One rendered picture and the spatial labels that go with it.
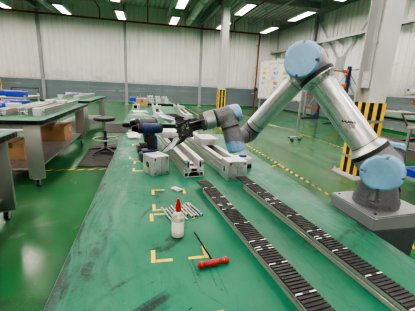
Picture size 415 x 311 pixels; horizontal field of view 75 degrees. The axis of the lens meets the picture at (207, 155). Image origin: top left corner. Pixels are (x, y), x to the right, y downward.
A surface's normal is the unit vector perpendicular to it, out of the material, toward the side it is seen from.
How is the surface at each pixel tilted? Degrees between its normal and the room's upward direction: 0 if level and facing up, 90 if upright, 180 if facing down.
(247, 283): 0
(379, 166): 97
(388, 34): 90
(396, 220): 90
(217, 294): 0
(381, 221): 90
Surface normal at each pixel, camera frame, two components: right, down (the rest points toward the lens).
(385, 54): 0.22, 0.25
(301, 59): -0.61, 0.10
